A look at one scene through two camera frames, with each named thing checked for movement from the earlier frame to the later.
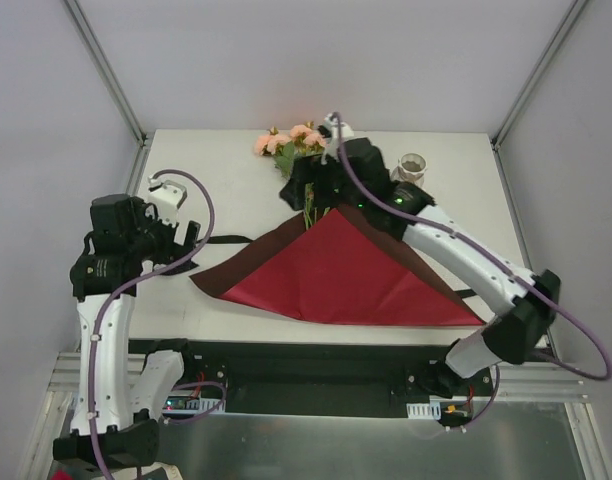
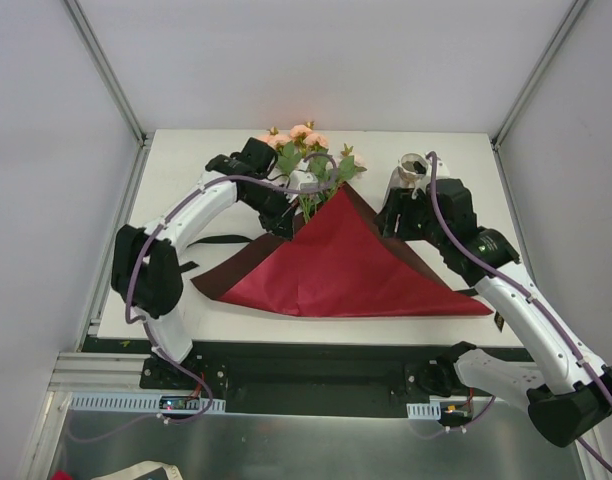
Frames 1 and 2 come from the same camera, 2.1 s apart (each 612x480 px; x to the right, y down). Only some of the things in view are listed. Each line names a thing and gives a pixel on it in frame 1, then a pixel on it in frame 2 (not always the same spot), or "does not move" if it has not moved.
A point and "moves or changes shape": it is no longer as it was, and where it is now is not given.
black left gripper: [175, 242] → [282, 222]
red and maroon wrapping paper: [348, 265] moves or changes shape
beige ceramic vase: [411, 167] does not move
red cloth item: [60, 475] does not move
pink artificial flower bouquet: [302, 141] does not move
